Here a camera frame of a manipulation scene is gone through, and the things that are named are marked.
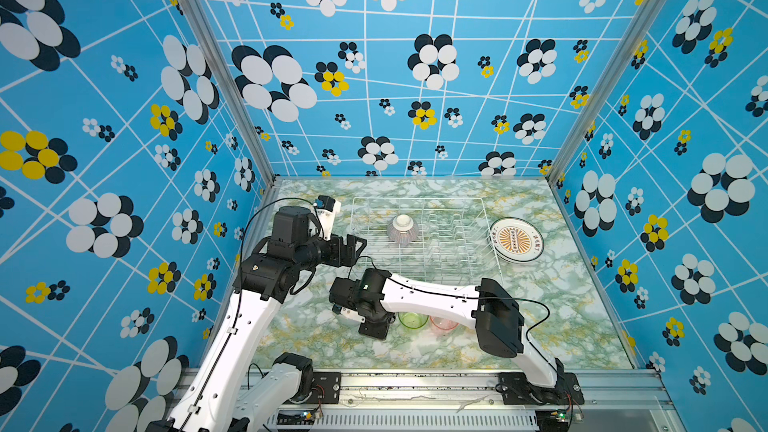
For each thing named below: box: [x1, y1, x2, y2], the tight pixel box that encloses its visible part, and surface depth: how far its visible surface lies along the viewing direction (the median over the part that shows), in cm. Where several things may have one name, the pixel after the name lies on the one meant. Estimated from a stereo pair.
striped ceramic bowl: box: [387, 214, 419, 246], surface depth 99 cm
